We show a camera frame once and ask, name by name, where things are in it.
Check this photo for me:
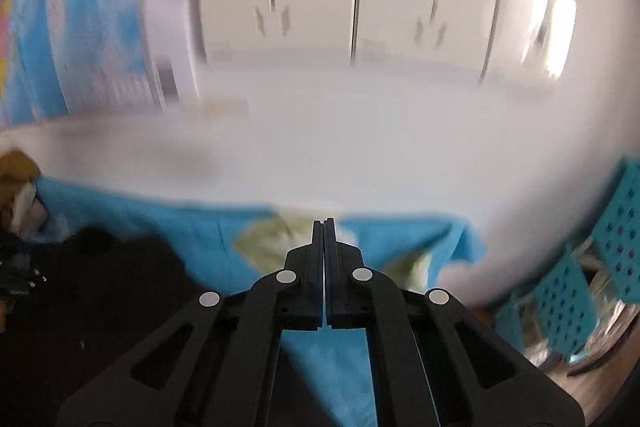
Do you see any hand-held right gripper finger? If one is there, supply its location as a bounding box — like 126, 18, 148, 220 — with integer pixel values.
325, 218, 586, 427
56, 218, 326, 427

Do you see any black garment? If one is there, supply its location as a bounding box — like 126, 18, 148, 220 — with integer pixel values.
0, 227, 283, 427

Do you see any cream cloth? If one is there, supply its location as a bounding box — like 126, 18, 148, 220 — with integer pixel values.
9, 184, 48, 235

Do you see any mustard yellow garment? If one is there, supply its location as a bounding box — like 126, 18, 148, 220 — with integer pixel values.
0, 151, 42, 208

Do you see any blue printed bed sheet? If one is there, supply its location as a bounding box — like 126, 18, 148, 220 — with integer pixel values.
34, 177, 489, 427

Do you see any teal perforated plastic basket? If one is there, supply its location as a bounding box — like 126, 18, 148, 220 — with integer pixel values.
494, 157, 640, 360

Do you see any world map wall poster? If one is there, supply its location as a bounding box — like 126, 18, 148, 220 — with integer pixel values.
0, 0, 181, 128

